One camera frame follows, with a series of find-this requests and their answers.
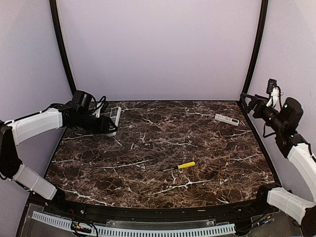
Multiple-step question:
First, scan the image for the yellow handle screwdriver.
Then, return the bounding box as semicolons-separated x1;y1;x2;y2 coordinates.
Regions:
163;161;196;172

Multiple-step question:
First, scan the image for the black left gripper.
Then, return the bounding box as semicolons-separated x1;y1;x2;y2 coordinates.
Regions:
72;111;118;134

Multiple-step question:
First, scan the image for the left black frame post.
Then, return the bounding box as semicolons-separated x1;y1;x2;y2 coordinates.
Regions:
49;0;77;95

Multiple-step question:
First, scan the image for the white remote control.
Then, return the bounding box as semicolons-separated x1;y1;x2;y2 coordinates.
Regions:
215;114;239;126

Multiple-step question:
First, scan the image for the black frame post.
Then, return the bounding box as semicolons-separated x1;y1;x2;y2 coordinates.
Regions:
242;0;269;93
49;0;77;95

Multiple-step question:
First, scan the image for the right black frame post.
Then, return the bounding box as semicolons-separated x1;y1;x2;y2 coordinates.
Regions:
242;0;269;93

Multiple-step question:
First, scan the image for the white slotted cable duct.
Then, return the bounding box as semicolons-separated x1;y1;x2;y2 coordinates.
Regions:
32;211;236;237

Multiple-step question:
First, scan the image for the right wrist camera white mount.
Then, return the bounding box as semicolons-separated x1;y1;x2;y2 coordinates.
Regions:
266;79;282;108

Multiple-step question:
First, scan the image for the grey remote control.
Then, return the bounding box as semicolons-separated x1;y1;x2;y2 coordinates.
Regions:
106;107;121;137

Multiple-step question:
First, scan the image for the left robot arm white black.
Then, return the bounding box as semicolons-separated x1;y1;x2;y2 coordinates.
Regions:
0;104;121;215

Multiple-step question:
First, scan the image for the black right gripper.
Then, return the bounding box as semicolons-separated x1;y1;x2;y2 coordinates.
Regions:
240;93;286;133

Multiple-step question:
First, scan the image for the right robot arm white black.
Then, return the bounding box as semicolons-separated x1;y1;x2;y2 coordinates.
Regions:
240;93;316;237

